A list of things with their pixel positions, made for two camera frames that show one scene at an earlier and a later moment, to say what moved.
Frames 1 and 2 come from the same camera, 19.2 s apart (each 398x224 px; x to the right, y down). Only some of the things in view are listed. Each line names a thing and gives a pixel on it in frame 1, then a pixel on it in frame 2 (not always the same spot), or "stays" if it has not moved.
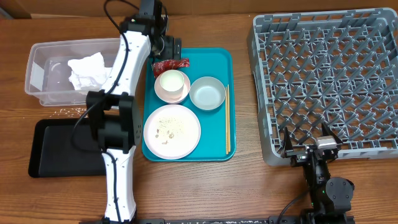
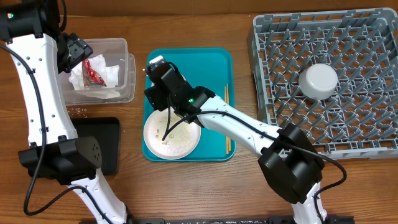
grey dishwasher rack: x=338 y=68 stays
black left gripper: x=168 y=52 -> x=79 y=50
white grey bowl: x=206 y=93 -> x=318 y=81
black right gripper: x=298 y=155 -> x=154 y=94
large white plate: x=171 y=132 stays
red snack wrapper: x=163 y=65 -> x=90 y=77
